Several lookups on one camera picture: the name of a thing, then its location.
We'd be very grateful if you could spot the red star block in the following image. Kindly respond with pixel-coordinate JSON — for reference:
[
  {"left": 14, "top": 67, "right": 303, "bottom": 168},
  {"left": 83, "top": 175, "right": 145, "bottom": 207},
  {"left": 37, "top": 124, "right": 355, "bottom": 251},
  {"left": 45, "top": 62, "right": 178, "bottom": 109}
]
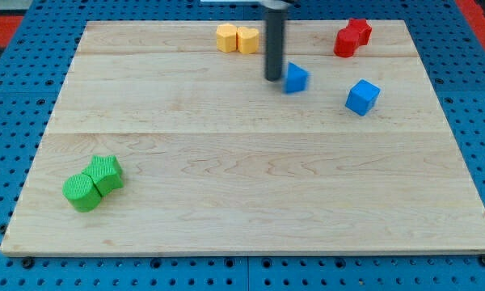
[{"left": 347, "top": 18, "right": 373, "bottom": 46}]

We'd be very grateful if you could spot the light wooden board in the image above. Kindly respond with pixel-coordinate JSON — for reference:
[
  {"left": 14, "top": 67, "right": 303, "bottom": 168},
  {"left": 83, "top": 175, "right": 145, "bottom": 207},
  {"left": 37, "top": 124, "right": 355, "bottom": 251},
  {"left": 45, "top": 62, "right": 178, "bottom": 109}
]
[{"left": 1, "top": 20, "right": 485, "bottom": 257}]

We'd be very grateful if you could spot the red cylinder block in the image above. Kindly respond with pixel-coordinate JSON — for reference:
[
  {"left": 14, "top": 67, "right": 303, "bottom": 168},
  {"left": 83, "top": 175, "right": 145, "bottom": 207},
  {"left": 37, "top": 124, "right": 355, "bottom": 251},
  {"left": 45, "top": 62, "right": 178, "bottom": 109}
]
[{"left": 333, "top": 28, "right": 360, "bottom": 57}]

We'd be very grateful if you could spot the green star block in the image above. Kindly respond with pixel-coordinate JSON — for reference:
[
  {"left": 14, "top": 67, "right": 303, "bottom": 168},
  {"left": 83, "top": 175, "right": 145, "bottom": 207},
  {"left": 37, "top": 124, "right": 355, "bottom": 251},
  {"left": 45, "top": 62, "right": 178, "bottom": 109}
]
[{"left": 82, "top": 155, "right": 124, "bottom": 197}]

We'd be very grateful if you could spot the blue cube block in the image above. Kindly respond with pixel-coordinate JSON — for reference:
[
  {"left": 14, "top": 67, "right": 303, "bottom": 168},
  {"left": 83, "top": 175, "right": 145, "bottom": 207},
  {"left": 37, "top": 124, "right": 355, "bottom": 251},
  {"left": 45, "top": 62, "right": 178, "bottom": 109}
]
[{"left": 345, "top": 79, "right": 381, "bottom": 116}]

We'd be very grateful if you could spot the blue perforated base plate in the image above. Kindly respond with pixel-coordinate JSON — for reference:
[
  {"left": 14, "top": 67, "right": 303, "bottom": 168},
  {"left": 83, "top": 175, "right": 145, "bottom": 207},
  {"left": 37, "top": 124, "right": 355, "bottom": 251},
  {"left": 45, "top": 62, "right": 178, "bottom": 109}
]
[{"left": 0, "top": 0, "right": 485, "bottom": 290}]

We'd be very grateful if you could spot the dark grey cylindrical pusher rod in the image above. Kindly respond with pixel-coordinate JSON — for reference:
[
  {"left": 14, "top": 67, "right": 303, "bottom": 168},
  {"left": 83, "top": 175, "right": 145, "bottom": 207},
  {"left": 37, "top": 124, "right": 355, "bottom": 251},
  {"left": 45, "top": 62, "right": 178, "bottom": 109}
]
[{"left": 261, "top": 0, "right": 289, "bottom": 82}]

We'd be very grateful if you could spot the blue triangle block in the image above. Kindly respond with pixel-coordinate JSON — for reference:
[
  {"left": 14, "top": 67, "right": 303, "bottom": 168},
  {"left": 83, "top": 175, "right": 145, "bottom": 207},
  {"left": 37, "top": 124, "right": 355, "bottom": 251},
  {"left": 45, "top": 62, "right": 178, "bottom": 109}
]
[{"left": 283, "top": 62, "right": 310, "bottom": 94}]

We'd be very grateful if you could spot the yellow heart block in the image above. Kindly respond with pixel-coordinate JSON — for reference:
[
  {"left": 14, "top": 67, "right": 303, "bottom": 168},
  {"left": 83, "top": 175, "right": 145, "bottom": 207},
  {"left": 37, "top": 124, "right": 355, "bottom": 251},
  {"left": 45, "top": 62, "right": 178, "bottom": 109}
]
[{"left": 237, "top": 27, "right": 259, "bottom": 54}]

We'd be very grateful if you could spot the yellow hexagon block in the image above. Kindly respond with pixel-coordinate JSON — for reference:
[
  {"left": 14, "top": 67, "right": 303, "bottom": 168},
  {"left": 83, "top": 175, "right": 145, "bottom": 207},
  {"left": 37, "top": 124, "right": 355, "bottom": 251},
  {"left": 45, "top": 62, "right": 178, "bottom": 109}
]
[{"left": 216, "top": 23, "right": 238, "bottom": 53}]

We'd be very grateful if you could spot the green cylinder block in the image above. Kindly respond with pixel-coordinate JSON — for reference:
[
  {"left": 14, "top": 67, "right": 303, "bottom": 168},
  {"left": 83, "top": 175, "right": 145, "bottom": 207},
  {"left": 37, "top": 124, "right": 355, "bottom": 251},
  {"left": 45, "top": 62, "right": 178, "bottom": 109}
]
[{"left": 62, "top": 174, "right": 102, "bottom": 213}]

